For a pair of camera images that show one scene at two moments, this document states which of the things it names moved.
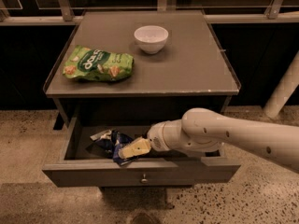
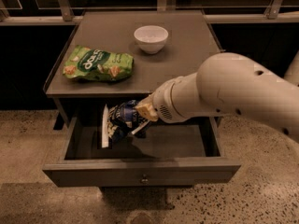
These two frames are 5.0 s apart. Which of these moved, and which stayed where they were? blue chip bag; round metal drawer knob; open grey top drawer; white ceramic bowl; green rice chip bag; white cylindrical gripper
Moved: white cylindrical gripper; blue chip bag
Stayed: white ceramic bowl; round metal drawer knob; green rice chip bag; open grey top drawer
